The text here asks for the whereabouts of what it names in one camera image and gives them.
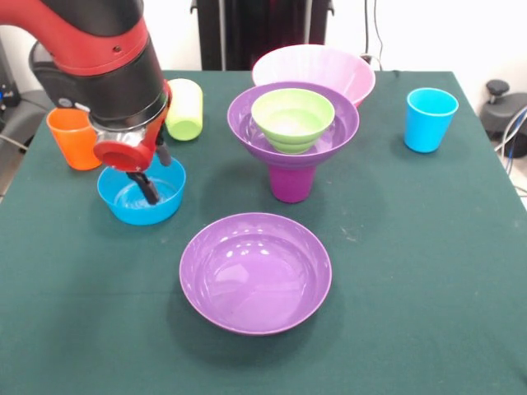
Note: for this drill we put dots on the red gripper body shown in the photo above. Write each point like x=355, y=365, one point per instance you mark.
x=123, y=158

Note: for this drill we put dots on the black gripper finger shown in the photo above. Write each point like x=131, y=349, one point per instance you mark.
x=146, y=187
x=164, y=154

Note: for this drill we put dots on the blue bowl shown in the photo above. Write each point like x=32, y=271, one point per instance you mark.
x=169, y=197

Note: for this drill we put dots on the lime green cup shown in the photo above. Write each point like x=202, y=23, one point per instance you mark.
x=185, y=111

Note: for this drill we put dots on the green ribbed bowl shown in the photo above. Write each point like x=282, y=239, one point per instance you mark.
x=288, y=119

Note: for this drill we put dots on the purple cup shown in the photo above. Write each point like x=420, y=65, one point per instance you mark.
x=292, y=185

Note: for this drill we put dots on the purple bowl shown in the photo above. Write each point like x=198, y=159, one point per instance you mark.
x=341, y=123
x=255, y=284

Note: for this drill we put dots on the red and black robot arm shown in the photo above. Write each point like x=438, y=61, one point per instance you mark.
x=103, y=61

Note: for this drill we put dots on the orange cup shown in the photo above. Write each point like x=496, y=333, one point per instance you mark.
x=72, y=144

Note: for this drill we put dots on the grey chair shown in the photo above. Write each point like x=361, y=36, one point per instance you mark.
x=16, y=123

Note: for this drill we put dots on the black equipment box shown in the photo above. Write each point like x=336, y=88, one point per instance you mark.
x=6, y=90

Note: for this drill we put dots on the large pink bowl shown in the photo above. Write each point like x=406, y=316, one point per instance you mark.
x=321, y=66

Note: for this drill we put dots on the dark green tablecloth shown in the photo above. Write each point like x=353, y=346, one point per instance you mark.
x=263, y=362

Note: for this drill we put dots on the blue cup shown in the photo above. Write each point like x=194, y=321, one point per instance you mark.
x=428, y=127

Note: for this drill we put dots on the black knob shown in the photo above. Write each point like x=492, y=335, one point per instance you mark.
x=497, y=87

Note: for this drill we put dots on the dark grey base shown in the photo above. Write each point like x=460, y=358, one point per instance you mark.
x=504, y=117

